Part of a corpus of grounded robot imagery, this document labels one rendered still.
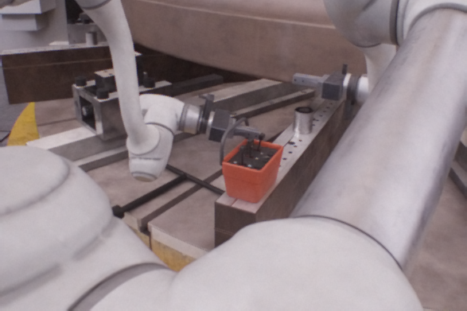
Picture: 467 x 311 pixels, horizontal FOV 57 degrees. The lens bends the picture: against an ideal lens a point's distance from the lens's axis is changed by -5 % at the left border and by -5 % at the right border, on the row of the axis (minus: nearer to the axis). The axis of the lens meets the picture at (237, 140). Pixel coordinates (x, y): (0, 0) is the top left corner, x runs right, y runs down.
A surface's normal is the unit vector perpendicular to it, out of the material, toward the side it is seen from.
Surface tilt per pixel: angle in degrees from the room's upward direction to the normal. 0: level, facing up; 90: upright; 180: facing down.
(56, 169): 38
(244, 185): 97
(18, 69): 90
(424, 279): 0
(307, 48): 90
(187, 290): 14
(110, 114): 90
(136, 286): 9
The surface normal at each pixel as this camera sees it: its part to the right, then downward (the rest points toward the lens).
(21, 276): 0.61, 0.25
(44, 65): 0.33, 0.41
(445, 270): 0.02, -0.90
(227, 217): -0.44, 0.37
